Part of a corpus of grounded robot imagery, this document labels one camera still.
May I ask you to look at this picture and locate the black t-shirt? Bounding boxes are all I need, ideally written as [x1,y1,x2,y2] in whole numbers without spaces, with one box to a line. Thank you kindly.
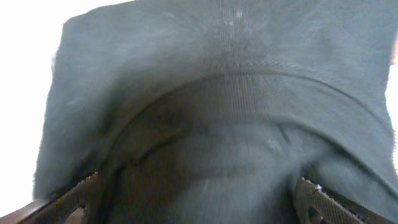
[34,0,397,223]

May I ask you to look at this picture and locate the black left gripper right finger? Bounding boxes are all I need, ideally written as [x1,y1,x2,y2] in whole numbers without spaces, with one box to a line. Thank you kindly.
[294,177,395,224]

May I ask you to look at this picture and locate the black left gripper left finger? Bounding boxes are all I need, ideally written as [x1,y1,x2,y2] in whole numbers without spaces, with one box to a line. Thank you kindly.
[1,173,100,224]

